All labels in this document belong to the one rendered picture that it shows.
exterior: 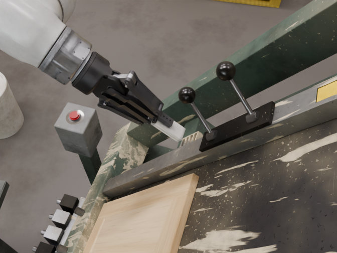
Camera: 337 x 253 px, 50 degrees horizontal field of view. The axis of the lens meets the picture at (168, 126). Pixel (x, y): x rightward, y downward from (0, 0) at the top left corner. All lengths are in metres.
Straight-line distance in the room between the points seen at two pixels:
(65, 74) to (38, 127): 1.97
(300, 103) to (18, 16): 0.48
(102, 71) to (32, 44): 0.12
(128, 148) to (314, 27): 0.79
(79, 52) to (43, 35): 0.06
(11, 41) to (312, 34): 0.58
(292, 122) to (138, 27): 2.55
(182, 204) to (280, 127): 0.28
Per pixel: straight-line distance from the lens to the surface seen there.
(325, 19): 0.81
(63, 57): 0.63
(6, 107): 2.43
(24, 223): 2.30
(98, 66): 0.65
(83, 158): 1.61
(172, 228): 0.80
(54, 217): 1.41
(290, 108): 0.67
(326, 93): 0.63
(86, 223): 1.22
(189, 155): 0.85
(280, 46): 0.86
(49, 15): 0.65
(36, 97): 2.77
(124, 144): 1.33
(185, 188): 0.83
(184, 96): 0.76
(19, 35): 0.63
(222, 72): 0.69
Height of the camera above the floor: 2.03
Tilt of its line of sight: 56 degrees down
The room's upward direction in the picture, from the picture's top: straight up
